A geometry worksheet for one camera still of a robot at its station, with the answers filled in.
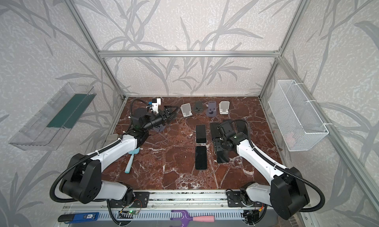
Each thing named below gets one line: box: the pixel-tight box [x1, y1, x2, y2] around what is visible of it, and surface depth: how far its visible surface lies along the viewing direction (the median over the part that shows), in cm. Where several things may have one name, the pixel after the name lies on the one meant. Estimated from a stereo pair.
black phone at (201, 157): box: [194, 145, 208, 170], surface depth 91 cm
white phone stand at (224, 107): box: [218, 100, 230, 115], surface depth 111 cm
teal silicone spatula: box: [124, 146, 141, 174], surface depth 85 cm
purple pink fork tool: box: [169, 209, 216, 227], surface depth 70 cm
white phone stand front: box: [180, 103, 193, 118], surface depth 108 cm
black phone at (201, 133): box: [195, 124, 207, 144], surface depth 101 cm
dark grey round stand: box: [194, 100, 203, 114], surface depth 113 cm
